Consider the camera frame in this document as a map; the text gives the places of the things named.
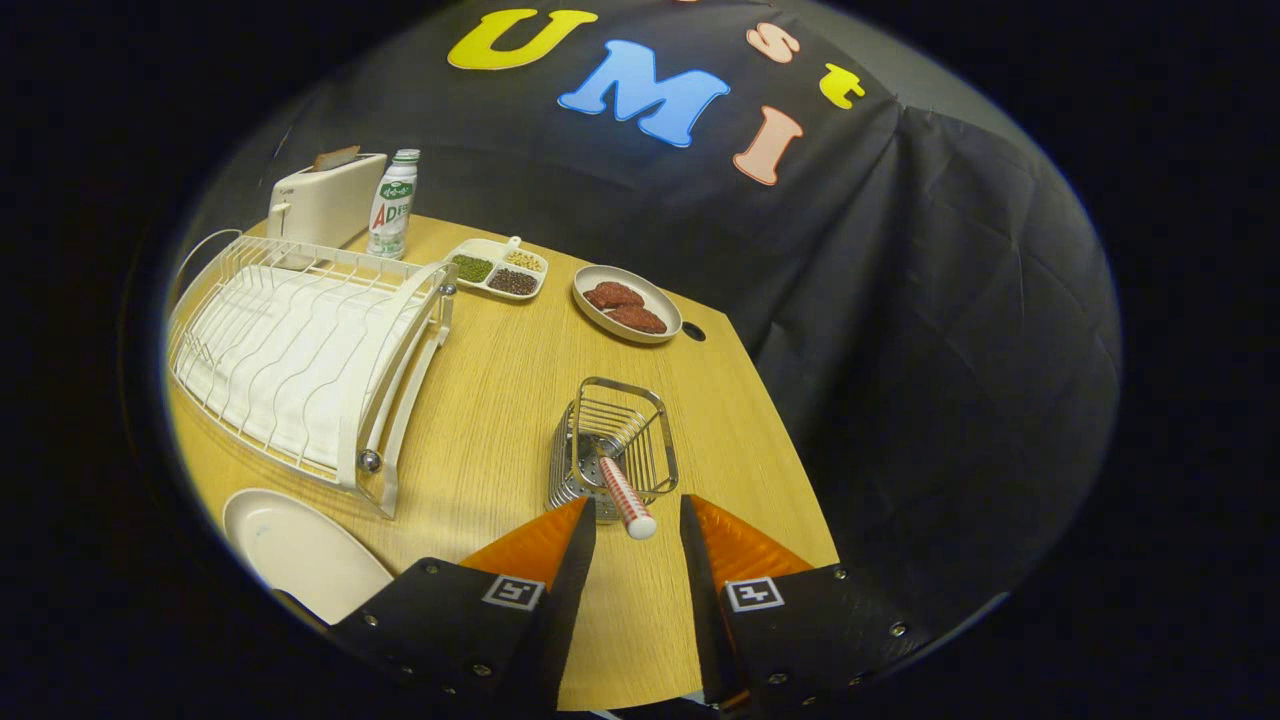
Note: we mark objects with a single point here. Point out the pile of yellow beans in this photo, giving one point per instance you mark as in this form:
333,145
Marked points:
524,260

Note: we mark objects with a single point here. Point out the pile of green beans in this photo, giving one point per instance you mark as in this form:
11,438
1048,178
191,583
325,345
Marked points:
472,268

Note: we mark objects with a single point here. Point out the white toaster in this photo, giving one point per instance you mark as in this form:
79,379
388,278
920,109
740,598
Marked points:
325,205

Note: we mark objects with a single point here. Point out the beige round plate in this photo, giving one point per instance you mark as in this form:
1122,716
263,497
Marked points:
300,550

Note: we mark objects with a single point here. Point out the brown toast slice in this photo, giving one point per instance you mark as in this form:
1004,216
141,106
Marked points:
336,157

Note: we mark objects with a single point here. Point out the red meat patty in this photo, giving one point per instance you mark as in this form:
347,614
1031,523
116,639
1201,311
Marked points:
612,295
638,319

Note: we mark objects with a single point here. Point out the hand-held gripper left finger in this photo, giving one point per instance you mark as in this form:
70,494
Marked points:
570,590

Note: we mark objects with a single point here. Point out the pile of dark beans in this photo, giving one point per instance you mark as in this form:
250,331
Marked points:
512,282

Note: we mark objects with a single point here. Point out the white divided dish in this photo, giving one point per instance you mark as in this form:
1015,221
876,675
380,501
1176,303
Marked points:
497,262

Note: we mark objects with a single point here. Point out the beige plate with meat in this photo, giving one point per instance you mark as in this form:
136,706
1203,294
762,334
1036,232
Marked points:
655,300

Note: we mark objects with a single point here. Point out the black backdrop cloth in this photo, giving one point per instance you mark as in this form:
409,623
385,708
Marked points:
900,300

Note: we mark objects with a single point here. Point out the white drink bottle green cap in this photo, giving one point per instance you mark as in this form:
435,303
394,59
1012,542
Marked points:
392,210

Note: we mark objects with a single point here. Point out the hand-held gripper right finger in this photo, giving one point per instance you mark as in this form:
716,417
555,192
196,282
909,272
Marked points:
700,590

